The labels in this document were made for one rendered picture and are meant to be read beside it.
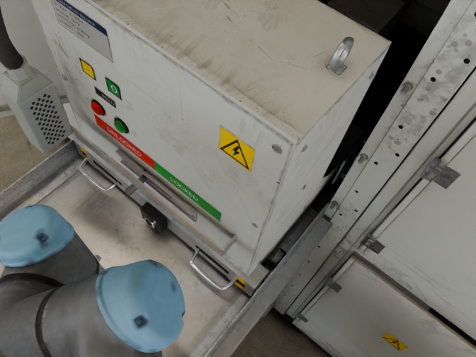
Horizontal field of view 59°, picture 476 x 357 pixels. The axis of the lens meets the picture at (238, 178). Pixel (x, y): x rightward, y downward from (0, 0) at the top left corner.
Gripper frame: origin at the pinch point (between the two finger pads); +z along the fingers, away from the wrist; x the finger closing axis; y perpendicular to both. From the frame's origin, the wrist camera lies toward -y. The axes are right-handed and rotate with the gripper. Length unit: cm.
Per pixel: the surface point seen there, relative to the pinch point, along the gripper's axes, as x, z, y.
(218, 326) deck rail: 13.6, 16.0, 5.3
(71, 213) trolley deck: 17.1, 2.3, -34.5
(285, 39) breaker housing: 35, -39, 16
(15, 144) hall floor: 53, 51, -148
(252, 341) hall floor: 36, 98, -14
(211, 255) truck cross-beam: 23.3, 6.6, -0.3
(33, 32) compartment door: 41, -27, -52
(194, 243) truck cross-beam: 24.1, 6.0, -5.1
